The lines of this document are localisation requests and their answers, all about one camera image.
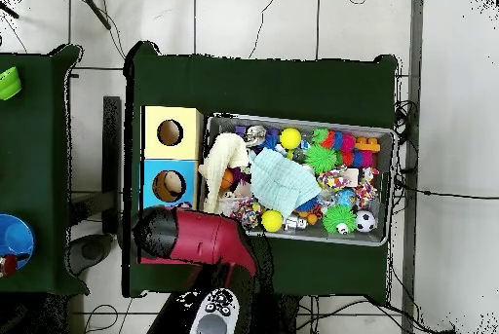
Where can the cream knit cloth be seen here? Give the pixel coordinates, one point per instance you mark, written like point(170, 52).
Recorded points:
point(223, 151)

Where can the light blue knit cloth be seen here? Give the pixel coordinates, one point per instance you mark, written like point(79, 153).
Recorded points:
point(282, 186)

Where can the blue bowl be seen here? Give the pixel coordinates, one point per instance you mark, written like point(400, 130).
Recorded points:
point(17, 236)

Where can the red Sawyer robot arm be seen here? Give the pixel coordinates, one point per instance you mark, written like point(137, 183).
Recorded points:
point(202, 236)

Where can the wooden box with three holes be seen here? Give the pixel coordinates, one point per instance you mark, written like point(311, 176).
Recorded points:
point(154, 147)

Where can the clear mesh bin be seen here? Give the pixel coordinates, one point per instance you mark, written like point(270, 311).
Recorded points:
point(386, 137)

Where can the orange toy basketball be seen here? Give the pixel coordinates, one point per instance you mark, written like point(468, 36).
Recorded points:
point(227, 180)

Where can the yellow ball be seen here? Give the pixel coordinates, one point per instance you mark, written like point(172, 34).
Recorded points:
point(272, 221)
point(290, 138)

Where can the plain green spiky ball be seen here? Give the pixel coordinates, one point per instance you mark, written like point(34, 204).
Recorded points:
point(320, 158)

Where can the dark green table cloth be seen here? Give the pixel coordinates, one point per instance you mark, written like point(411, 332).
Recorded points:
point(265, 84)

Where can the rainbow spiky caterpillar toy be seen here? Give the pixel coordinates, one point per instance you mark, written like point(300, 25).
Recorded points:
point(347, 143)

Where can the green spiky eyed ball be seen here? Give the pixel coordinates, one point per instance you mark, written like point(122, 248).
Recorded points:
point(339, 219)

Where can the small soccer ball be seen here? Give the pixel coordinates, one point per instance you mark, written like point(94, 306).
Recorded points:
point(365, 221)

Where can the black upright panel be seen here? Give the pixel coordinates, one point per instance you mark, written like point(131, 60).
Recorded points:
point(112, 155)

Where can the grey round base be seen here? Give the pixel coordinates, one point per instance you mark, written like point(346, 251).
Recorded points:
point(90, 250)

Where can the green covered side table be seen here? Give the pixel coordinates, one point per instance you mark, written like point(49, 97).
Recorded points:
point(35, 147)

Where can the black tripod leg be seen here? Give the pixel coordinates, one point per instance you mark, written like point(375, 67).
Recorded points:
point(93, 7)
point(9, 10)

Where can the green cup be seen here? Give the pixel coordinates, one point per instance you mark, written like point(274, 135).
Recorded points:
point(8, 84)

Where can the red and black object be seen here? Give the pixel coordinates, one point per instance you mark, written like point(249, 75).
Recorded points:
point(7, 264)

